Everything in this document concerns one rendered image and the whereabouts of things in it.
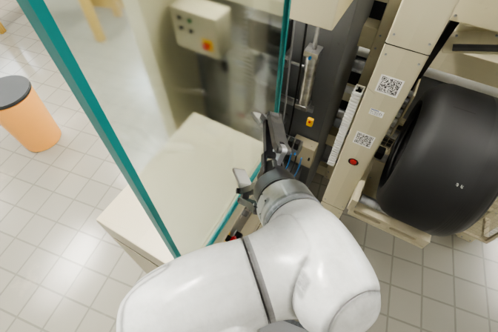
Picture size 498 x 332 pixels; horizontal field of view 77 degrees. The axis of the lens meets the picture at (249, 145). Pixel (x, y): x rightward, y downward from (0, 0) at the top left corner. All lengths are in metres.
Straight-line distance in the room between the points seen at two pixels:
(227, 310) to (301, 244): 0.10
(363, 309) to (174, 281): 0.19
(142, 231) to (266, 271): 0.75
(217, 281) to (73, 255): 2.31
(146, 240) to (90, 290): 1.47
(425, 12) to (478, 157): 0.48
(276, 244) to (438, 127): 0.91
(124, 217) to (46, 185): 1.97
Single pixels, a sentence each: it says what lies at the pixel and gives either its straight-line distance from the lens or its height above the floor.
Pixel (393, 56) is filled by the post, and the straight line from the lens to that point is 1.09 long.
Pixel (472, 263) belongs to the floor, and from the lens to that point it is 2.79.
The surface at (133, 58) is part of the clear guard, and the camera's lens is 0.41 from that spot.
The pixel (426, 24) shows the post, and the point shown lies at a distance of 1.03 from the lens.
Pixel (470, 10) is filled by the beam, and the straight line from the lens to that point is 1.30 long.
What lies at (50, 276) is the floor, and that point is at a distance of 2.66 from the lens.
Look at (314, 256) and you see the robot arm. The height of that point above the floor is 1.89.
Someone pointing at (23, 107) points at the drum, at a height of 0.50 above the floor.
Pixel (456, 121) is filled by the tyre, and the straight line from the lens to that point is 1.22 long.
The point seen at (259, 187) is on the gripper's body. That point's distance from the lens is 0.50.
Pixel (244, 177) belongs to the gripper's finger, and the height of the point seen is 1.65.
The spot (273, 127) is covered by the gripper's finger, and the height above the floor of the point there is 1.81.
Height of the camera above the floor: 2.22
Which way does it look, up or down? 53 degrees down
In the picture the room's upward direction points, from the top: straight up
